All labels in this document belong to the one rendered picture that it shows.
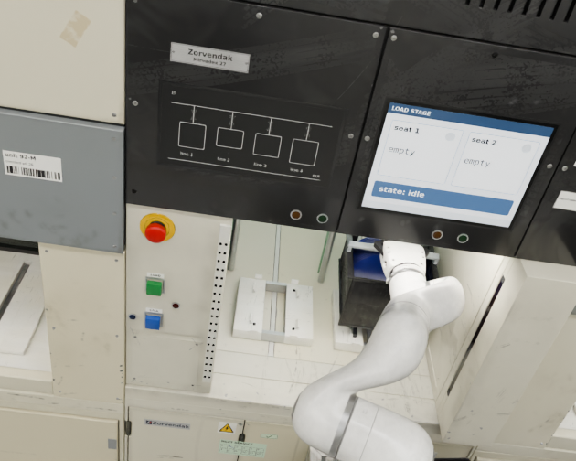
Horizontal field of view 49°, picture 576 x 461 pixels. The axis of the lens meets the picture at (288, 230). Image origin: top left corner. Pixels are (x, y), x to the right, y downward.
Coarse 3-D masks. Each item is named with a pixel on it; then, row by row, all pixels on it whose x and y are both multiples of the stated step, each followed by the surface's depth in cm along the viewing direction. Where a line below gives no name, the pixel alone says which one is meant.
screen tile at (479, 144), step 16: (480, 144) 109; (496, 144) 109; (512, 144) 108; (512, 160) 110; (528, 160) 110; (464, 176) 113; (480, 176) 112; (496, 176) 112; (512, 176) 112; (512, 192) 114
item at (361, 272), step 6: (366, 258) 165; (372, 258) 165; (378, 258) 164; (354, 264) 166; (360, 264) 166; (366, 264) 166; (372, 264) 166; (378, 264) 166; (354, 270) 168; (360, 270) 168; (366, 270) 168; (372, 270) 167; (378, 270) 167; (360, 276) 169; (366, 276) 169; (372, 276) 169; (378, 276) 169; (384, 276) 169
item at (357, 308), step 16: (352, 240) 166; (352, 256) 161; (432, 256) 163; (352, 272) 157; (432, 272) 161; (352, 288) 158; (368, 288) 158; (384, 288) 157; (352, 304) 161; (368, 304) 161; (384, 304) 161; (352, 320) 166; (368, 320) 165
